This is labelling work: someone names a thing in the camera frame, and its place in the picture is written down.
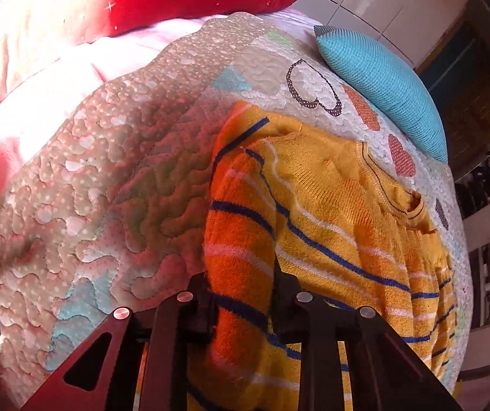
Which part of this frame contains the blue knitted pillow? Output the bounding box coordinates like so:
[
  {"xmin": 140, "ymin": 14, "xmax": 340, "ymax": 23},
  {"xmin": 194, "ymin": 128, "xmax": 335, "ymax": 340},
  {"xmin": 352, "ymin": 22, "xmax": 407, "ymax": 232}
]
[{"xmin": 313, "ymin": 25, "xmax": 449, "ymax": 164}]

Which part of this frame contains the cluttered shelf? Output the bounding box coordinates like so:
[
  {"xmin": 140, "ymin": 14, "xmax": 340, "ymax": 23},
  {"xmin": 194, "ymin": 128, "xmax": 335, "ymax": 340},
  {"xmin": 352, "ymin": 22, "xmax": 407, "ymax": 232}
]
[{"xmin": 454, "ymin": 150, "xmax": 490, "ymax": 223}]

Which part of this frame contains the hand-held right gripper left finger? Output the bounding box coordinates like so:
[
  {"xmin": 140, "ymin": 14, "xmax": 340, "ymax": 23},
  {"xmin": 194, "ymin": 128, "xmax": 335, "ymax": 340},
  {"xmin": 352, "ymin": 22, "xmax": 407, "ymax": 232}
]
[{"xmin": 20, "ymin": 272, "xmax": 218, "ymax": 411}]

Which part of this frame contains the quilted heart print bedspread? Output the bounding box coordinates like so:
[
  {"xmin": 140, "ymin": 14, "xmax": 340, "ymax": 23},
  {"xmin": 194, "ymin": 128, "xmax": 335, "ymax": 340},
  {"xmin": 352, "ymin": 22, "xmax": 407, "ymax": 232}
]
[{"xmin": 0, "ymin": 12, "xmax": 473, "ymax": 411}]

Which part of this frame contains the white glossy wardrobe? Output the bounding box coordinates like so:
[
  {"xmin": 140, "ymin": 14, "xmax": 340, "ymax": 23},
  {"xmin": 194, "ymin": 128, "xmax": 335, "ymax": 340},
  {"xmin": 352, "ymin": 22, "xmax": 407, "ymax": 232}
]
[{"xmin": 251, "ymin": 0, "xmax": 473, "ymax": 69}]

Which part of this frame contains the yellow orange striped knit sweater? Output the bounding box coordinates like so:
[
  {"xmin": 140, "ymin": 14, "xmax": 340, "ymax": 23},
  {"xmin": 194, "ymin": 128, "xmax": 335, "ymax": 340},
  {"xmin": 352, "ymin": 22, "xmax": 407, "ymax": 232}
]
[{"xmin": 185, "ymin": 102, "xmax": 460, "ymax": 411}]

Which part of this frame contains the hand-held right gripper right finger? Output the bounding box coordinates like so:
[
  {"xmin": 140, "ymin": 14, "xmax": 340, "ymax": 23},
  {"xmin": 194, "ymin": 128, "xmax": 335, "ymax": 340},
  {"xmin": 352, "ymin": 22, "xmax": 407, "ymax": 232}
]
[{"xmin": 272, "ymin": 264, "xmax": 465, "ymax": 411}]

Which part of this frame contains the brown wooden door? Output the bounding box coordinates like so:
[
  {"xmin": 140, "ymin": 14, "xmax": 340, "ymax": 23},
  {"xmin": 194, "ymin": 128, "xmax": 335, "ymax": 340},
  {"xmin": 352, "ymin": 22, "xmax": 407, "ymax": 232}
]
[{"xmin": 416, "ymin": 0, "xmax": 490, "ymax": 165}]

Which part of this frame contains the white bed sheet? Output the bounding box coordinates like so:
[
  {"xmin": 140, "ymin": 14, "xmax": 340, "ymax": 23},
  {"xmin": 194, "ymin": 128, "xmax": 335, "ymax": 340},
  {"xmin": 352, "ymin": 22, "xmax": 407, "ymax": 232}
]
[{"xmin": 0, "ymin": 9, "xmax": 318, "ymax": 275}]

